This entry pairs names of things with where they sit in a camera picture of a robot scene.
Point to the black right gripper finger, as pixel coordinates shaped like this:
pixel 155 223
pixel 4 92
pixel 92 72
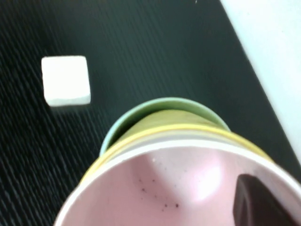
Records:
pixel 258 204

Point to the light green plastic cup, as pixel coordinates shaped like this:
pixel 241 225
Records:
pixel 169 103

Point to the white cube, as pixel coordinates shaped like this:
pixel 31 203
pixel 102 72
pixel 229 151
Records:
pixel 65 80

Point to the pink plastic cup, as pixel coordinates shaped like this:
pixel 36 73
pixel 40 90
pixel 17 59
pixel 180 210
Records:
pixel 141 200

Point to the yellow plastic cup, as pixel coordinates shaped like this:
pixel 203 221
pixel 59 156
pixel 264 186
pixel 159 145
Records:
pixel 169 118

